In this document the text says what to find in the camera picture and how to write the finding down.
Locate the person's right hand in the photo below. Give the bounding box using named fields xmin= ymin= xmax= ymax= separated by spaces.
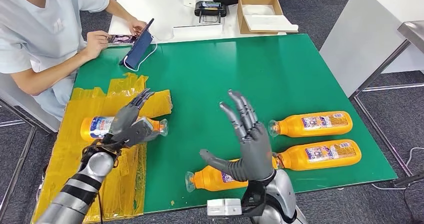
xmin=82 ymin=30 xmax=111 ymax=60

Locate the white charging cable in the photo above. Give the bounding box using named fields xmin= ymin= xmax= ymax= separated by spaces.
xmin=122 ymin=41 xmax=159 ymax=73

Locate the person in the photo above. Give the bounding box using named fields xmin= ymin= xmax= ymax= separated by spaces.
xmin=0 ymin=0 xmax=148 ymax=122

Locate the cardboard box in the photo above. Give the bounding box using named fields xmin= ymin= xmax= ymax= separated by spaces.
xmin=236 ymin=0 xmax=300 ymax=36

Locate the black handheld controller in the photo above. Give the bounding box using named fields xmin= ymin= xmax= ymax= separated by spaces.
xmin=194 ymin=1 xmax=228 ymax=25

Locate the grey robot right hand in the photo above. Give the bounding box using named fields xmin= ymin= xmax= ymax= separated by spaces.
xmin=199 ymin=89 xmax=276 ymax=183

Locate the steel table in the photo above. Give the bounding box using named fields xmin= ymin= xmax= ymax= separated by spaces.
xmin=348 ymin=20 xmax=424 ymax=179

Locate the tablet in blue case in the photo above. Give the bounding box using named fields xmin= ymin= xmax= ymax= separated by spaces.
xmin=118 ymin=18 xmax=156 ymax=70

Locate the black power strip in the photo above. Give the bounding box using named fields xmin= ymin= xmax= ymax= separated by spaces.
xmin=393 ymin=171 xmax=424 ymax=189

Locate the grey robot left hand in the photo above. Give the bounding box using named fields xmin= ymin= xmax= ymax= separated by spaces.
xmin=102 ymin=88 xmax=157 ymax=148

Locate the yellow tape patch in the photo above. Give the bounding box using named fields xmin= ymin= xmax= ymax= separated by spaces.
xmin=31 ymin=72 xmax=174 ymax=224

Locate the white floor cable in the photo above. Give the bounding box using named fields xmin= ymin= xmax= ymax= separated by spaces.
xmin=370 ymin=146 xmax=424 ymax=191

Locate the white foam sheet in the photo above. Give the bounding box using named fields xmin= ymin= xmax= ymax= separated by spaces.
xmin=243 ymin=14 xmax=300 ymax=34

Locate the smartphone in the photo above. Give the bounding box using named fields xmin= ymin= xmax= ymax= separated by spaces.
xmin=107 ymin=34 xmax=137 ymax=45

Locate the orange detergent bottle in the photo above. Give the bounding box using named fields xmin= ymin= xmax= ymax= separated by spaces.
xmin=80 ymin=116 xmax=169 ymax=143
xmin=268 ymin=111 xmax=354 ymax=138
xmin=272 ymin=139 xmax=363 ymax=172
xmin=184 ymin=158 xmax=249 ymax=193

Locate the person's left hand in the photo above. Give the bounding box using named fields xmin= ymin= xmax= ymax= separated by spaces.
xmin=127 ymin=16 xmax=148 ymax=37

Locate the white bench with steel frame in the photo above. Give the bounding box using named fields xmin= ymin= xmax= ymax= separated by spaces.
xmin=0 ymin=70 xmax=61 ymax=217

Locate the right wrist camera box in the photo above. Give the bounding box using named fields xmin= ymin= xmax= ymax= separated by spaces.
xmin=206 ymin=198 xmax=243 ymax=217

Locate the white side table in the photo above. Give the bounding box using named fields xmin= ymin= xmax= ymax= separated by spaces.
xmin=319 ymin=0 xmax=424 ymax=98

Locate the green table mat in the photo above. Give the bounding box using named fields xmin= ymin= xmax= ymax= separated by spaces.
xmin=73 ymin=33 xmax=398 ymax=215

